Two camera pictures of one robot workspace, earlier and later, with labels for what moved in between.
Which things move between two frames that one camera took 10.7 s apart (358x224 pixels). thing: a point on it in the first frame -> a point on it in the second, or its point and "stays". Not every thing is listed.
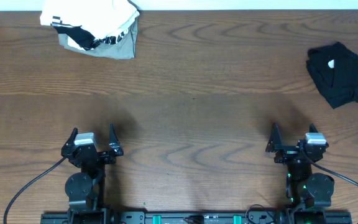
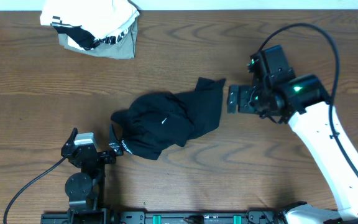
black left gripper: x=96 y=154 stays
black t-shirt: x=339 y=74 -> x=153 y=123
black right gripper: x=275 y=145 -> x=245 y=93
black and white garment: x=84 y=39 stays
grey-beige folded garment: x=124 y=48 stays
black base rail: x=196 y=218 stays
